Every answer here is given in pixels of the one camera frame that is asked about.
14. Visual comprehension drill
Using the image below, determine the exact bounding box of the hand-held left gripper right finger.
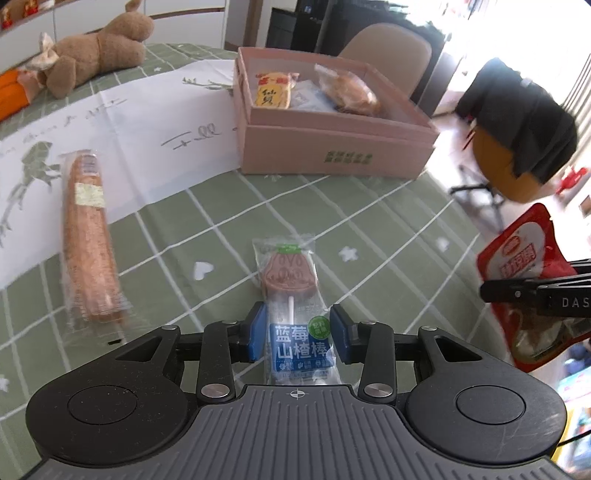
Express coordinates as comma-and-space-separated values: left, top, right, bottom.
329, 305, 490, 403

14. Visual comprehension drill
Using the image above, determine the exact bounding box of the beige chair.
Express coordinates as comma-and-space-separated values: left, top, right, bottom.
339, 23, 432, 100

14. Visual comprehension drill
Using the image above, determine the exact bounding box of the pink cardboard box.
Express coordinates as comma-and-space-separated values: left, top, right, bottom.
232, 46, 440, 179

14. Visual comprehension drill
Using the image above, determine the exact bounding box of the small yellow snack packet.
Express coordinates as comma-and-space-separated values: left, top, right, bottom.
255, 71, 297, 110

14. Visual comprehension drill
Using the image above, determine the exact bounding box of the red chicken snack pouch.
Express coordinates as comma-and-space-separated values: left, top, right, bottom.
476, 203, 583, 374

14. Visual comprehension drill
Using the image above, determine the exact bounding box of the green checked tablecloth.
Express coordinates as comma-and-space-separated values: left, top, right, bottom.
0, 44, 509, 467

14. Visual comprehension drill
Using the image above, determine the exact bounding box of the orange tissue box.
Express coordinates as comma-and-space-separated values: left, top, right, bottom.
0, 68, 35, 121

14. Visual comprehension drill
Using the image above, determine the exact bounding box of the brown teddy bear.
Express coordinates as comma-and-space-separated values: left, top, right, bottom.
25, 0, 155, 100

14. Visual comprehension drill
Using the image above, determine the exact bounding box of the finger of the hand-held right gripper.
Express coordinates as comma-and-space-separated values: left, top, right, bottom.
480, 277, 544, 304

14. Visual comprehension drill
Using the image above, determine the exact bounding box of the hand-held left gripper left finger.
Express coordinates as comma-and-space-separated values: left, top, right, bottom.
111, 302, 269, 402

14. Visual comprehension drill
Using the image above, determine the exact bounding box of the long bread stick packet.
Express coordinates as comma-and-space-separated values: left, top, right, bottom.
60, 148, 129, 328

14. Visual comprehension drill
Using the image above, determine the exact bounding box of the orange chair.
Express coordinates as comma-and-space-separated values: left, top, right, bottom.
450, 124, 578, 232

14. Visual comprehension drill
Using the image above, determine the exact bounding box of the brown pastry packet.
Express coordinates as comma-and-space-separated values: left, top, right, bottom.
315, 64, 385, 117

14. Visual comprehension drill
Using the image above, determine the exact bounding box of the white sideboard cabinet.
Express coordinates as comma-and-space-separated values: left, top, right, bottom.
0, 0, 230, 49

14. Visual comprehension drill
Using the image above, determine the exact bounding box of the white printed table runner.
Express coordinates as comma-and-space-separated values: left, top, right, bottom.
0, 58, 242, 291

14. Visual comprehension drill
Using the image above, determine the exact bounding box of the black water dispenser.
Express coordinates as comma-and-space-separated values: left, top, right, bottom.
265, 0, 324, 51

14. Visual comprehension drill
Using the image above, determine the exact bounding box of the lollipop packet with blue label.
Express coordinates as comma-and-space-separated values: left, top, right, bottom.
252, 235, 343, 387

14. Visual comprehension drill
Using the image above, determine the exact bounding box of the dark jacket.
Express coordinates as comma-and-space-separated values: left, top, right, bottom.
455, 58, 580, 185

